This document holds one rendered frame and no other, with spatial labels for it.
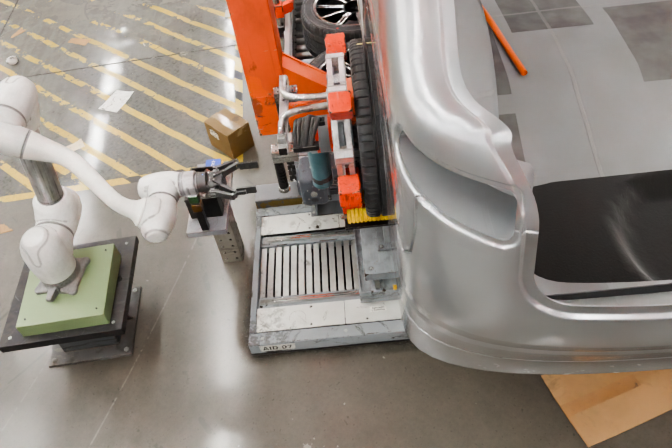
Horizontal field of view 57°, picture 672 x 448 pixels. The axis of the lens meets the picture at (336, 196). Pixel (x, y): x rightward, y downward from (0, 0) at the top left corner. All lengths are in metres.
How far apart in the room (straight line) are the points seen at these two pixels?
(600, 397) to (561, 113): 1.12
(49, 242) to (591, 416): 2.16
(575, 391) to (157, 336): 1.77
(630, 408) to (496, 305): 1.39
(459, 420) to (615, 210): 1.04
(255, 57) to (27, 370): 1.70
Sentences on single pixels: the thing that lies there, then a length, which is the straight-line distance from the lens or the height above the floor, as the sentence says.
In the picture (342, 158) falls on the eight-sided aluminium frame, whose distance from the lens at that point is 2.07.
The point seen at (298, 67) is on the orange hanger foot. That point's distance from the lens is 2.79.
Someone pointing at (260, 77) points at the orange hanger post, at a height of 0.84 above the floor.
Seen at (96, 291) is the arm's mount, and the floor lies 0.38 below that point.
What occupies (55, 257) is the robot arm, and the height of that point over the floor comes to 0.57.
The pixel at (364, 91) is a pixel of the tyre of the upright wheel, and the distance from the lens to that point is 2.04.
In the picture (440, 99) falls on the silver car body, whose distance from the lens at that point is 1.16.
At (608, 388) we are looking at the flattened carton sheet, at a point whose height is 0.01.
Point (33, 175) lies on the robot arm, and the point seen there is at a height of 0.85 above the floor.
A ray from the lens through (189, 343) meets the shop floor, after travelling 2.90.
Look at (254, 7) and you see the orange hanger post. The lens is 2.55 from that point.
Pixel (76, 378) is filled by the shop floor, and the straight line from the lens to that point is 3.01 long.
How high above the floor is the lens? 2.34
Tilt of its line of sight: 45 degrees down
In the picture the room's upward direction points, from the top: 8 degrees counter-clockwise
